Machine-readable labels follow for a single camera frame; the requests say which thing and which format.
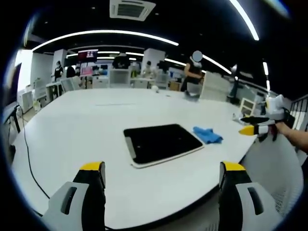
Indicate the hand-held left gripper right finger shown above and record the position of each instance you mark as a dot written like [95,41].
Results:
[243,199]

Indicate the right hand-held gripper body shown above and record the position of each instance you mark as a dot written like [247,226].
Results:
[278,108]

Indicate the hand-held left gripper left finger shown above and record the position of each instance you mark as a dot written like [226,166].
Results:
[79,199]

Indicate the blue cleaning cloth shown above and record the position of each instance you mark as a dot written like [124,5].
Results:
[208,134]

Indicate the black tablet with white frame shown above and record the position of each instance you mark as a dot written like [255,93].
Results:
[163,143]

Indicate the white shelf unit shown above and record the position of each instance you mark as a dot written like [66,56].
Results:
[247,106]

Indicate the black stair railing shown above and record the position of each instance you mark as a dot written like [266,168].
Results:
[299,111]

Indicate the white mesh office chair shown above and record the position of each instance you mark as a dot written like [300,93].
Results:
[272,173]

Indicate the black desk lamp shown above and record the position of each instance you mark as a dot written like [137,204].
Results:
[234,84]

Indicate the white storage box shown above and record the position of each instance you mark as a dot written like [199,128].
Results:
[214,87]

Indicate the small white round object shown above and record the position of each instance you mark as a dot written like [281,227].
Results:
[155,88]

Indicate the ceiling air conditioner vent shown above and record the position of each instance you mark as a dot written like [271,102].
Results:
[132,9]

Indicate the wall screen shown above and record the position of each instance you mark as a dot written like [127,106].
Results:
[87,55]

